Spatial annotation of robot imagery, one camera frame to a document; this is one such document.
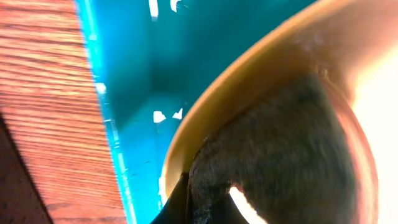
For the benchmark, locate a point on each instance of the green scouring sponge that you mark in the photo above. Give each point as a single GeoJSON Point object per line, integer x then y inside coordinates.
{"type": "Point", "coordinates": [299, 156]}

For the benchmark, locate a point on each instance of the yellow plate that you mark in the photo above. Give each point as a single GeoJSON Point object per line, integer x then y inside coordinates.
{"type": "Point", "coordinates": [352, 45]}

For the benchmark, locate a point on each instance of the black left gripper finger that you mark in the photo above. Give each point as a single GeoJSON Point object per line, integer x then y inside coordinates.
{"type": "Point", "coordinates": [174, 211]}

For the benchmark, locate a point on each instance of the blue plastic tray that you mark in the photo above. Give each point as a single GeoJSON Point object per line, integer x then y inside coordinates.
{"type": "Point", "coordinates": [151, 60]}

